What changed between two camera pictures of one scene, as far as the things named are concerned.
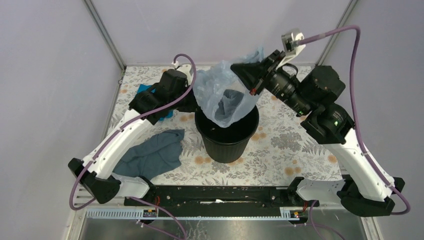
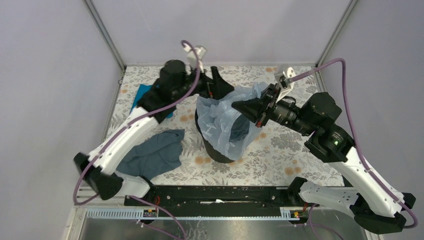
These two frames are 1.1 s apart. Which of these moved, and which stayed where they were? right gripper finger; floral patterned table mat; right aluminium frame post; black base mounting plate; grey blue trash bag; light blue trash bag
Moved: right gripper finger; light blue trash bag
Stayed: grey blue trash bag; right aluminium frame post; black base mounting plate; floral patterned table mat
